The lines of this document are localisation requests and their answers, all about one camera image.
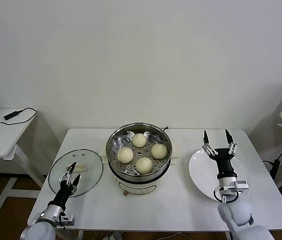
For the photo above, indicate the white side desk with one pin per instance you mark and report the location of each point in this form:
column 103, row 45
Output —
column 3, row 140

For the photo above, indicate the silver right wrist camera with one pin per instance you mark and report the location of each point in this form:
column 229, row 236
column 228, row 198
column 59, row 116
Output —
column 241, row 185

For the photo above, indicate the white electric cooker pot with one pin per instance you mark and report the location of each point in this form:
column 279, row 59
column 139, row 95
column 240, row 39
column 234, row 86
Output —
column 135, row 186

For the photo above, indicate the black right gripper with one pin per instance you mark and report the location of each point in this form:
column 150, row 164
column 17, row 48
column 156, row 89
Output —
column 224, row 162

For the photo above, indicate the white steamed baozi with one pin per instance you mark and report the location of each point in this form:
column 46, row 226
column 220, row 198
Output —
column 143, row 165
column 138, row 140
column 159, row 151
column 124, row 155

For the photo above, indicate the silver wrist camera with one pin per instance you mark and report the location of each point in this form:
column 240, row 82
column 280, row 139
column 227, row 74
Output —
column 68, row 220
column 241, row 185

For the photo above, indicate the black cooker power connector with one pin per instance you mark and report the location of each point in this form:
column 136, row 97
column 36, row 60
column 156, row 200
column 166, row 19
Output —
column 165, row 128

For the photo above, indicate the black adapter dongle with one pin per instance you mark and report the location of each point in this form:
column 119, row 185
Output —
column 12, row 114

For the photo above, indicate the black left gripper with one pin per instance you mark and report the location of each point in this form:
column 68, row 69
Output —
column 64, row 196

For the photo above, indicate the white power strip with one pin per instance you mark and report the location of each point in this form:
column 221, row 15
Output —
column 113, row 236

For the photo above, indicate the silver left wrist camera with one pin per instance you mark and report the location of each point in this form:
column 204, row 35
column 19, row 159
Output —
column 68, row 220

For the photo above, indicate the white oval plate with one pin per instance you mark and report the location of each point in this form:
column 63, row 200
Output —
column 200, row 170

